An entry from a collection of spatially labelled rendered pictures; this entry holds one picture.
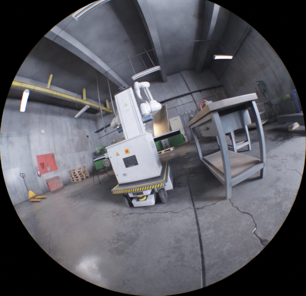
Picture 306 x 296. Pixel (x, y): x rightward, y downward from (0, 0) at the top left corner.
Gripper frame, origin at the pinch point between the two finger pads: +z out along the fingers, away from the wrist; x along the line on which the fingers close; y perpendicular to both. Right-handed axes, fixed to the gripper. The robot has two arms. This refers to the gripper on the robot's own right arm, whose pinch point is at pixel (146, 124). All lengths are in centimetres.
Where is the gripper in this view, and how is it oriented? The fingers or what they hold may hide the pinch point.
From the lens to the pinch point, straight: 197.1
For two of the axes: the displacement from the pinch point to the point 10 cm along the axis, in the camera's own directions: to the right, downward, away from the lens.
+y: -1.7, 0.6, -9.8
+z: 3.1, 9.5, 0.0
